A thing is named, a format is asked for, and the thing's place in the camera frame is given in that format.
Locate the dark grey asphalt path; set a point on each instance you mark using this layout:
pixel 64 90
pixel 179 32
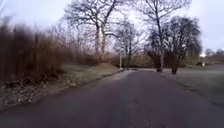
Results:
pixel 133 100

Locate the tall bare tree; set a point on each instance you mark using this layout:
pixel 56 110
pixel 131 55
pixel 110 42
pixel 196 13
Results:
pixel 161 56

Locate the pale frosted grass field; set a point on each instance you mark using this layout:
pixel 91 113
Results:
pixel 203 80

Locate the pale pole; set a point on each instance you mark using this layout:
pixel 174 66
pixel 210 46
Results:
pixel 120 61

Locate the twin-trunk bare tree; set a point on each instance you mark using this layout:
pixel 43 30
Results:
pixel 97 40

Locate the leaf-strewn grass verge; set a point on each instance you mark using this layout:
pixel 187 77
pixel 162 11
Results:
pixel 76 75

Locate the distant hedge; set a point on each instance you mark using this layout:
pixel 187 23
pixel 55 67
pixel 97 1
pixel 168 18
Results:
pixel 143 60

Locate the slender bare tree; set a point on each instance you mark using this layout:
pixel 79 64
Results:
pixel 128 50

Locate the brown bare bushes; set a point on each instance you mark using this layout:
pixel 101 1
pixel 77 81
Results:
pixel 26 56

